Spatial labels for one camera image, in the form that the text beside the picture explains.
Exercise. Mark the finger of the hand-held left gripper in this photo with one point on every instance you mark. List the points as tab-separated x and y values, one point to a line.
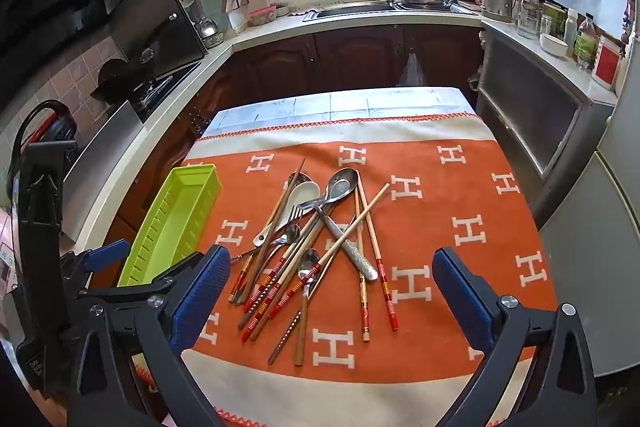
107	254

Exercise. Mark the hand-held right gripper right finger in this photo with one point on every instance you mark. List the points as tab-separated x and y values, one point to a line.
465	302

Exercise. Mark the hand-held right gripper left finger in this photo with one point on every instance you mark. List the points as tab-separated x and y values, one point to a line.
200	292

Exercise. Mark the green plastic utensil tray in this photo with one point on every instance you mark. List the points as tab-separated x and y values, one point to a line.
170	217

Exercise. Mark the pile of chopsticks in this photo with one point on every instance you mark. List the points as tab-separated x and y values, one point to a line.
387	292

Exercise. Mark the small metal spoon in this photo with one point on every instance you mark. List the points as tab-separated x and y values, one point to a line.
310	264

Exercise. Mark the metal fork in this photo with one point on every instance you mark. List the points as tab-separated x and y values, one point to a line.
296	216

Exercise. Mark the white ceramic spoon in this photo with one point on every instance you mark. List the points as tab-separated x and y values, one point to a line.
302	199

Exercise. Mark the smooth metal spoon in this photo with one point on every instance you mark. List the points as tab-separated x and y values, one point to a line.
344	187

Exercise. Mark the pink appliance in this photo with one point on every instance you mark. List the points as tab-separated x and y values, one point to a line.
7	257

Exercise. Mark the stainless steel sheet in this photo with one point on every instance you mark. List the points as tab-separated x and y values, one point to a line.
100	167

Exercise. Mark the orange patterned blanket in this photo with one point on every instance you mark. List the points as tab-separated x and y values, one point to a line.
425	217

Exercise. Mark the black red countertop appliance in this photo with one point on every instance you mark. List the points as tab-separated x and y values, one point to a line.
62	132

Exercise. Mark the black wok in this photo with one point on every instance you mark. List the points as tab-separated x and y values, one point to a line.
117	79

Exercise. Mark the black gas stove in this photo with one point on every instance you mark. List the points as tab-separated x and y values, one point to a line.
170	89

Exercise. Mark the blue white tablecloth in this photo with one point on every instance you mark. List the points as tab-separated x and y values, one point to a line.
350	104

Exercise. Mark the hanging plastic bag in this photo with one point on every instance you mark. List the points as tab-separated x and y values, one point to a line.
411	74

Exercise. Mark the stainless steel panel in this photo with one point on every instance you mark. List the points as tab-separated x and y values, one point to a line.
165	27

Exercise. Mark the small steel teapot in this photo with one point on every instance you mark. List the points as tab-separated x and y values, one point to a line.
210	34

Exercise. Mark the white countertop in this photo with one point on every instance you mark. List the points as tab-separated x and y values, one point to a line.
270	29

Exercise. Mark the white bowl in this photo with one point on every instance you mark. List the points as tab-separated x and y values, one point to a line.
552	44

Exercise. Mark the red label container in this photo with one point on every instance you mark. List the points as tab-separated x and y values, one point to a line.
607	64

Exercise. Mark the green label bottle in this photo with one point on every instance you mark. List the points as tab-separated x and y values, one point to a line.
586	44

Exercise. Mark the glass jar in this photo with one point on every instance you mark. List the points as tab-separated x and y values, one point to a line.
527	17

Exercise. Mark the white bottle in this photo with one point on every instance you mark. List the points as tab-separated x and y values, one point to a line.
571	27

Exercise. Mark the steel sink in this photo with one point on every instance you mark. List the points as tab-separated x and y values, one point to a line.
350	11

